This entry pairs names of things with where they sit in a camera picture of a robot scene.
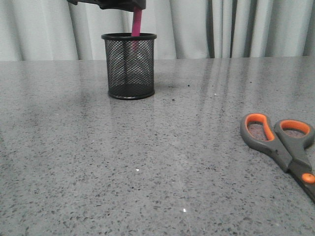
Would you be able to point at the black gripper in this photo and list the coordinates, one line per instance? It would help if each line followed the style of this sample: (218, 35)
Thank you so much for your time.
(125, 5)

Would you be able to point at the pink marker pen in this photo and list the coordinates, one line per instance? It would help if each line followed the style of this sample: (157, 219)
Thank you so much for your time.
(136, 27)

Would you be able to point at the grey orange scissors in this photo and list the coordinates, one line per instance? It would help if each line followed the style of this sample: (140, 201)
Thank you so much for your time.
(285, 143)

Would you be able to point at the black mesh pen holder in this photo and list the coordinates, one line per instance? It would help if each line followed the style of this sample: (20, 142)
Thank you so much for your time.
(130, 65)

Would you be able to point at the grey curtain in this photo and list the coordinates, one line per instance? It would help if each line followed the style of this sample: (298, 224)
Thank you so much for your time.
(185, 29)

